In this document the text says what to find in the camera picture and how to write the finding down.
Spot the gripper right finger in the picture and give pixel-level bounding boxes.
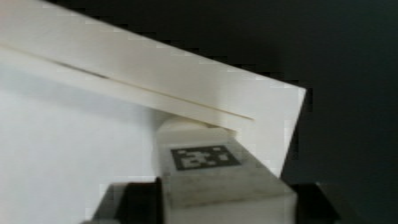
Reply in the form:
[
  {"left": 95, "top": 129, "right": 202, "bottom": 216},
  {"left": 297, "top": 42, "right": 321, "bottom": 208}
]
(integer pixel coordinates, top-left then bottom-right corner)
[{"left": 292, "top": 183, "right": 342, "bottom": 224}]

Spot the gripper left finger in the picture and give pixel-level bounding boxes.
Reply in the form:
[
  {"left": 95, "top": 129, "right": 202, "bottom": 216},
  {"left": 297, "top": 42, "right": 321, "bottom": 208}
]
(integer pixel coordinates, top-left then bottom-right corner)
[{"left": 82, "top": 178, "right": 164, "bottom": 224}]

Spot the white U-shaped fence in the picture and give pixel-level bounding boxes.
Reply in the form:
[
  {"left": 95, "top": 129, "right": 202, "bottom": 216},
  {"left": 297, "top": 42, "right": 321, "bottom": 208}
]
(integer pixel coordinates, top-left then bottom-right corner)
[{"left": 0, "top": 0, "right": 306, "bottom": 172}]

